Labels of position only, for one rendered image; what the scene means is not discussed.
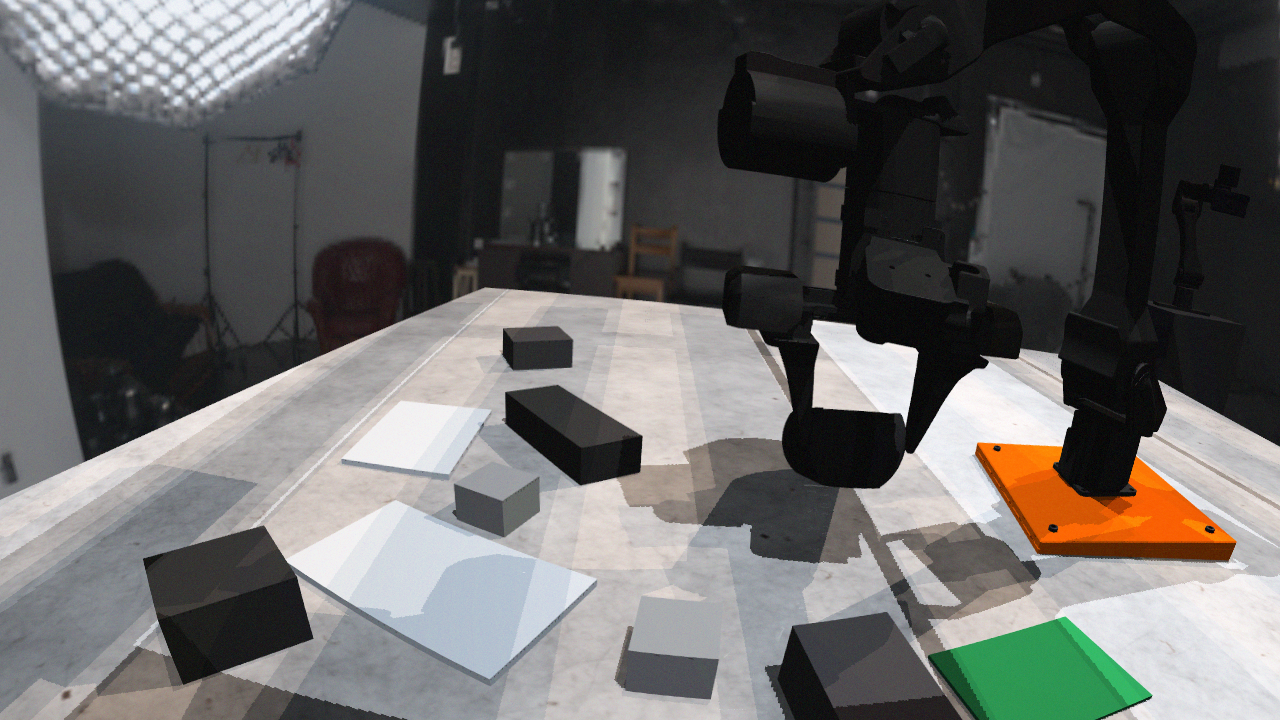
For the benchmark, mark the green flat square panel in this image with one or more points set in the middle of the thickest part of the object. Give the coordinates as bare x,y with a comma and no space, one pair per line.
1050,671

